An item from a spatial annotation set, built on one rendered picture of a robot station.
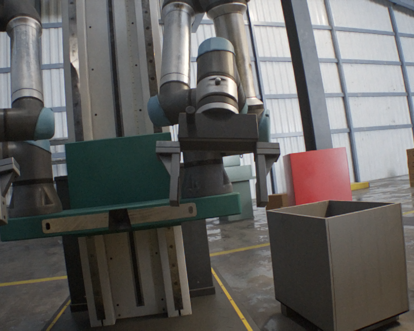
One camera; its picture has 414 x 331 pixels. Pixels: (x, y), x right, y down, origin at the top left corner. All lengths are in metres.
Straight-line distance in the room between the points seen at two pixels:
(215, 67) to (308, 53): 4.62
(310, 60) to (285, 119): 5.67
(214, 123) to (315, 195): 3.31
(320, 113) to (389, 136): 8.66
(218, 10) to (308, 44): 4.37
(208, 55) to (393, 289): 1.30
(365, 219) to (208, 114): 1.02
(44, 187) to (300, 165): 3.16
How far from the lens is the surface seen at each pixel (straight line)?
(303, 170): 3.73
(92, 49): 1.19
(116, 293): 1.14
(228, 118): 0.52
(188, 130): 0.50
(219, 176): 0.86
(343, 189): 3.88
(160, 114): 0.70
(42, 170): 0.93
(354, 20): 13.99
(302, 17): 5.41
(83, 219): 0.85
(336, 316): 1.41
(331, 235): 1.30
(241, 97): 0.67
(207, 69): 0.57
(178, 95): 0.69
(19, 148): 0.93
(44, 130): 0.75
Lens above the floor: 0.77
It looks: 3 degrees up
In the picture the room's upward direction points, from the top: 7 degrees counter-clockwise
